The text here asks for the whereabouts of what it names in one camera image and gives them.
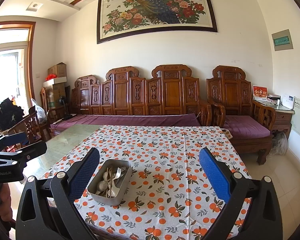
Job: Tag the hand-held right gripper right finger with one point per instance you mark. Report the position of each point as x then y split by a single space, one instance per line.
213 172

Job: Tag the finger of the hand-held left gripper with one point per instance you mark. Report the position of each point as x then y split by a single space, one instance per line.
15 138
32 151

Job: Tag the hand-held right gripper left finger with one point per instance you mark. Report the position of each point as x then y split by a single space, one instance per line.
83 177

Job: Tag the white plastic spoon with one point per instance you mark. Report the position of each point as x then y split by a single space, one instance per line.
101 185
105 176

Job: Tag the brown wooden chopstick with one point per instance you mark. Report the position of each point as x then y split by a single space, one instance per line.
110 177

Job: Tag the rectangular metal tray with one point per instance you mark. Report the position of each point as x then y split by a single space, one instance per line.
100 198

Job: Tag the white plastic fork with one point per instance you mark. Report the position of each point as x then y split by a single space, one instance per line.
118 172

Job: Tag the person's left hand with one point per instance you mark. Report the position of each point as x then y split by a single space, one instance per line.
3 195

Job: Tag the carved wooden dining chair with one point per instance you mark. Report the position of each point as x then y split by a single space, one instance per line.
28 125

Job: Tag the black cloth bundle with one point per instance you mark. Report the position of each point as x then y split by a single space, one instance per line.
7 113

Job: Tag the clear plastic bag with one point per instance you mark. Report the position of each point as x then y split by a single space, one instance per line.
40 112

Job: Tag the black power strip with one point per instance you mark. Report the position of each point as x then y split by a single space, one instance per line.
68 117

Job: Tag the purple armchair cushion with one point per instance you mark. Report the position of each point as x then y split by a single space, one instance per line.
245 130

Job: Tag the orange print tablecloth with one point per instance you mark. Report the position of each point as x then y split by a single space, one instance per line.
160 140

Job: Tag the flat white box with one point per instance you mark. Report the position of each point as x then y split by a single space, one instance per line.
56 82

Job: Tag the purple sofa cushion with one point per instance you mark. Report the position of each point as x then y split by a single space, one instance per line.
125 120

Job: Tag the grey plastic bag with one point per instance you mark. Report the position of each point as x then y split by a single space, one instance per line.
278 143

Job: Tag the red flower decoration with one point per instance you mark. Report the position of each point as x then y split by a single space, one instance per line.
51 77

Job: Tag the small brown cardboard box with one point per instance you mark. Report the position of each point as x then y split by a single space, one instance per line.
57 70

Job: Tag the carved wooden armchair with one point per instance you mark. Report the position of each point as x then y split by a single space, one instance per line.
230 92

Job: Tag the wooden side table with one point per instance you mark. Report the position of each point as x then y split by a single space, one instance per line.
282 122

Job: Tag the red desk calendar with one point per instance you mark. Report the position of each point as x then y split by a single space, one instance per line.
260 93

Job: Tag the tissue box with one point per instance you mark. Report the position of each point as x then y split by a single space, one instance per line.
273 98

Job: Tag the carved wooden sofa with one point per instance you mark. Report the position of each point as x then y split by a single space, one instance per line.
140 92

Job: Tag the white router box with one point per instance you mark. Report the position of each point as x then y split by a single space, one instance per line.
288 102

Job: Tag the framed peacock flower painting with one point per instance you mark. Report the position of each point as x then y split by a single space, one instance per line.
155 12

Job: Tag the wooden door frame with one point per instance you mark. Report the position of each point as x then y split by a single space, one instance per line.
31 62

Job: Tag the green wall box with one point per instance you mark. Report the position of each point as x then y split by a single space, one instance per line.
282 40

